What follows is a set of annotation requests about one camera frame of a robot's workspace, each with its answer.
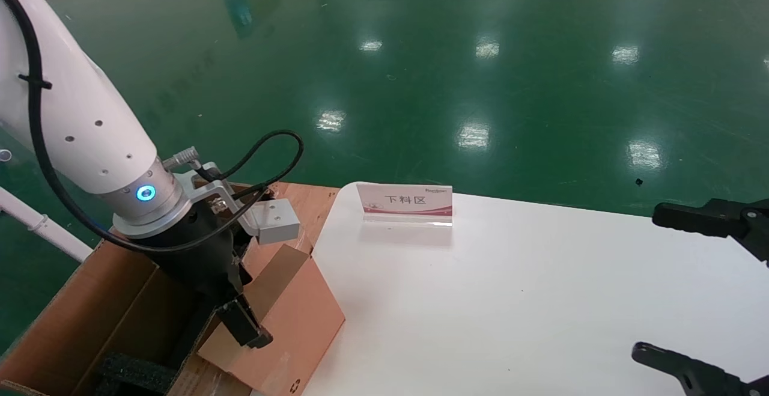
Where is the acrylic sign with red stripe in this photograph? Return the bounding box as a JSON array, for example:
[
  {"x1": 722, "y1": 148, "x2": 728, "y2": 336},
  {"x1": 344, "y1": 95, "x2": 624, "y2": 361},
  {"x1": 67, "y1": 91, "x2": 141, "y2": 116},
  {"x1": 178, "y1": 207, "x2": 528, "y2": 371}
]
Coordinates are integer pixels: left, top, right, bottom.
[{"x1": 356, "y1": 183, "x2": 454, "y2": 227}]

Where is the black foam padding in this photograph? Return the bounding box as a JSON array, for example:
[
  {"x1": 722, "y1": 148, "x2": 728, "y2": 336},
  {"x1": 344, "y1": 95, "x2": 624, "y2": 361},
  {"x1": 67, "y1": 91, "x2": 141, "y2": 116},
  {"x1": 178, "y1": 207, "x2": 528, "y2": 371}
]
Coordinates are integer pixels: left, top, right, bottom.
[{"x1": 95, "y1": 352, "x2": 178, "y2": 396}]

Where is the black looped cable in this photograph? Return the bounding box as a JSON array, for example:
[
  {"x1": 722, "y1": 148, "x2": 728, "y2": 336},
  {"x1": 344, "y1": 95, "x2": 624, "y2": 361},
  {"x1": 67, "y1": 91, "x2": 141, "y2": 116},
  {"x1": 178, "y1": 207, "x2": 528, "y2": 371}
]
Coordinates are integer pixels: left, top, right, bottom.
[{"x1": 162, "y1": 130, "x2": 305, "y2": 204}]

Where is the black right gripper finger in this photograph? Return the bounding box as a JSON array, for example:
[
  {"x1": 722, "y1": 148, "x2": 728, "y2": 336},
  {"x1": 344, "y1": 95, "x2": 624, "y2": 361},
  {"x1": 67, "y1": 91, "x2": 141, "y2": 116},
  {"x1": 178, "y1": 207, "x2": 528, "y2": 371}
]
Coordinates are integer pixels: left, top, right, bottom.
[
  {"x1": 652, "y1": 199, "x2": 769, "y2": 263},
  {"x1": 631, "y1": 342, "x2": 769, "y2": 396}
]

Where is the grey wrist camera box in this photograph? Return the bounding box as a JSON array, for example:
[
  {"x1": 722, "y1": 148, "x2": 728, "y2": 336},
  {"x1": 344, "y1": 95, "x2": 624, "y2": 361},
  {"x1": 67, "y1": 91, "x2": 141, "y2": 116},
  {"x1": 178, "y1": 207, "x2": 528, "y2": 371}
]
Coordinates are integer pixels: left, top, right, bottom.
[{"x1": 171, "y1": 162, "x2": 301, "y2": 245}]

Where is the white pipe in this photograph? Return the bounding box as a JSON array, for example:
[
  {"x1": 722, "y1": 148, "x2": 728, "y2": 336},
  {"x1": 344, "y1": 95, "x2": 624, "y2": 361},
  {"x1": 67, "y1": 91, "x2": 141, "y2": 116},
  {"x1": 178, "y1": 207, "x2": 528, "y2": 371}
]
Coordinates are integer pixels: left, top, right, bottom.
[{"x1": 0, "y1": 187, "x2": 94, "y2": 263}]

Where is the small cardboard box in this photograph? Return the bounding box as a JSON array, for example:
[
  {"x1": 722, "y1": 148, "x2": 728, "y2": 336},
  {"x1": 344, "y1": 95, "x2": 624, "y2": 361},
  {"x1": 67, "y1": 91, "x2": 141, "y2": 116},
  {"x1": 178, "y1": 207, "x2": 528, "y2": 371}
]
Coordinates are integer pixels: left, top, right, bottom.
[{"x1": 198, "y1": 243, "x2": 347, "y2": 396}]

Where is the black cable with yellow tag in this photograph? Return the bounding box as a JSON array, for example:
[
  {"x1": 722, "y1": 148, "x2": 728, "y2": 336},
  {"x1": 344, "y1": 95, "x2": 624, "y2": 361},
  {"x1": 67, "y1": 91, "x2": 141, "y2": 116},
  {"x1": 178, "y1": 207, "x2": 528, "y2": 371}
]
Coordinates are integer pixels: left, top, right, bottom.
[{"x1": 0, "y1": 0, "x2": 268, "y2": 254}]

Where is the large cardboard box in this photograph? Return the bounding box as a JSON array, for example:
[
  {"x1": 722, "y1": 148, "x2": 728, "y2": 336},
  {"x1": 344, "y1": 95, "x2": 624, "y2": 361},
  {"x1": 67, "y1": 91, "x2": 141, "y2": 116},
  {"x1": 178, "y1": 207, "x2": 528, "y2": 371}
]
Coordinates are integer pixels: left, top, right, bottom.
[{"x1": 0, "y1": 228, "x2": 313, "y2": 396}]

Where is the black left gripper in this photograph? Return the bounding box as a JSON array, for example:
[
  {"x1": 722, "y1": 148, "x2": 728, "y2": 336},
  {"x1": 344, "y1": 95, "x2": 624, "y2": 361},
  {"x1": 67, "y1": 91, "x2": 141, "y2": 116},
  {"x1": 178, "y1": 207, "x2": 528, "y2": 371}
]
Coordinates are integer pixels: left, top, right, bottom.
[{"x1": 139, "y1": 199, "x2": 274, "y2": 349}]

